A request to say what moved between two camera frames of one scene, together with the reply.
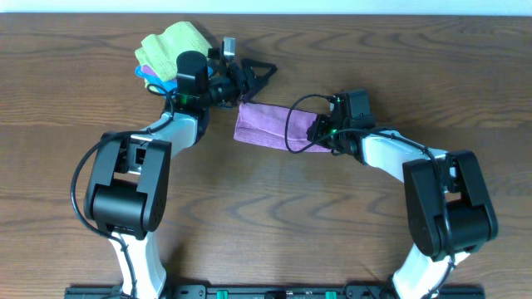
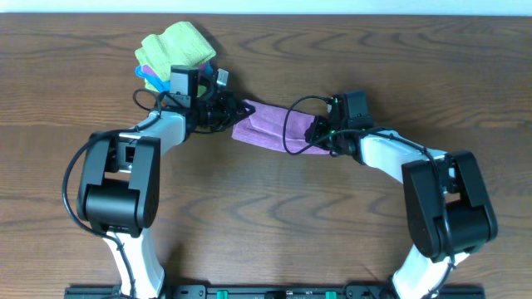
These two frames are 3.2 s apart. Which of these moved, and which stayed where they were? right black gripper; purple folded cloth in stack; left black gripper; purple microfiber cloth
Moved: left black gripper
Stayed: right black gripper; purple folded cloth in stack; purple microfiber cloth
